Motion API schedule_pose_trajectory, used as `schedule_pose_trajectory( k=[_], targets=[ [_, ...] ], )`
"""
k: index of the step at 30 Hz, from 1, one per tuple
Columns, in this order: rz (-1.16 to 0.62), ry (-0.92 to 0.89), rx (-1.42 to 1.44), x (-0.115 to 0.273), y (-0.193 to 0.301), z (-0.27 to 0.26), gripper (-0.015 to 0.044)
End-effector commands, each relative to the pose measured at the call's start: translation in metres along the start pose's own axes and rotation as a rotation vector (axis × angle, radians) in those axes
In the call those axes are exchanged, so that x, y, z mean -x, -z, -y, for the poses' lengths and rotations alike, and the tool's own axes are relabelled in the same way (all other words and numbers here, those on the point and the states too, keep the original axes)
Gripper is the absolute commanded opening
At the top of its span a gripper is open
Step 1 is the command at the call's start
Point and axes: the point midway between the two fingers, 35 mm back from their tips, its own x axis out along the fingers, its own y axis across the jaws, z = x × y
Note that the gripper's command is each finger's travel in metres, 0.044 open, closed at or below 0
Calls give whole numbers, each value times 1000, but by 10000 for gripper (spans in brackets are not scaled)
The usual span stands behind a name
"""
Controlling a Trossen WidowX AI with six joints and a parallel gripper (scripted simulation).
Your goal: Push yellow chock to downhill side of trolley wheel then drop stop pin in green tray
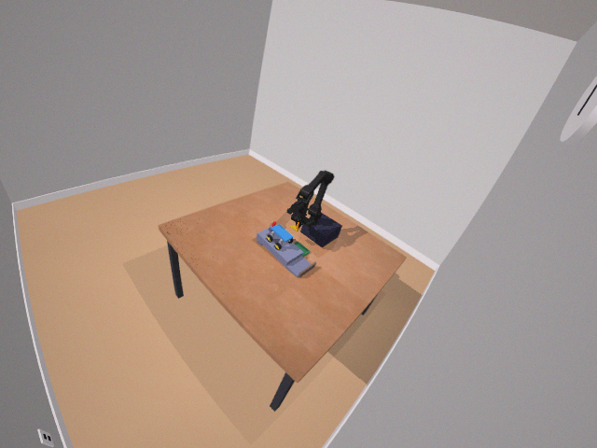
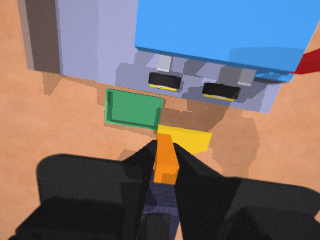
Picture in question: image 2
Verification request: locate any green tray floor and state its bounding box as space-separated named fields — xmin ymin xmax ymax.
xmin=110 ymin=92 xmax=161 ymax=126

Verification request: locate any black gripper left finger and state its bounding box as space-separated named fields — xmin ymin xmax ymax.
xmin=35 ymin=140 xmax=158 ymax=240

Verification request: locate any green tray rim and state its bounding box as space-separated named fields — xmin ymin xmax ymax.
xmin=105 ymin=89 xmax=163 ymax=130

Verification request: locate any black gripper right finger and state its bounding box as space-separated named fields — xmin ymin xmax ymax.
xmin=173 ymin=143 xmax=320 ymax=240

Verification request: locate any blue trolley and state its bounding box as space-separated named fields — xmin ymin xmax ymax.
xmin=134 ymin=0 xmax=320 ymax=101

